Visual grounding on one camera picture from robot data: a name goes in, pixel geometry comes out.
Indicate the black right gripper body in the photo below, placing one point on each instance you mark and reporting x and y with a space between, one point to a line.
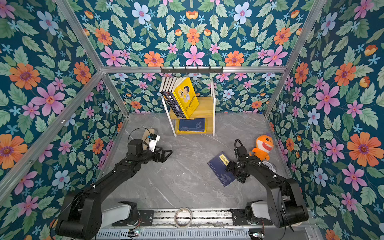
234 169

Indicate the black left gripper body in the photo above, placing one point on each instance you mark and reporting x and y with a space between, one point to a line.
147 156

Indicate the navy book small label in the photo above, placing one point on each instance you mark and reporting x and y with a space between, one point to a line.
195 125

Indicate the purple old man book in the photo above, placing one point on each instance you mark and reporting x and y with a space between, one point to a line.
167 89
175 99

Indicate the yellow cartoon cover book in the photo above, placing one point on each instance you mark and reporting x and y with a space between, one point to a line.
186 96

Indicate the black wolf cover book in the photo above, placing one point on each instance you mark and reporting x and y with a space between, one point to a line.
169 82

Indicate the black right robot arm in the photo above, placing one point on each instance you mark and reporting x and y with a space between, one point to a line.
284 205

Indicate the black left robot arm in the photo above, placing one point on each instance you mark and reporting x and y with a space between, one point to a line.
81 216

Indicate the white alarm clock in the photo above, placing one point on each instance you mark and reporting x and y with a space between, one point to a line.
270 166

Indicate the orange shark plush toy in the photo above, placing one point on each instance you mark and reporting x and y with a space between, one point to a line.
264 145

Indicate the yellow book in shelf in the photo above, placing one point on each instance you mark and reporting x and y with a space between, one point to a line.
177 124

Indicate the clear tape roll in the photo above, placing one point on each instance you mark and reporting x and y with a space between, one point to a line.
183 218

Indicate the black book on shelf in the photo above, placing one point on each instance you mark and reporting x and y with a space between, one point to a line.
164 94

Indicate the wooden white-frame bookshelf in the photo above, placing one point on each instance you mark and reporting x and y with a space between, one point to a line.
206 110

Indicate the black hook rail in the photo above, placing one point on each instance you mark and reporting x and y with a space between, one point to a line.
191 70

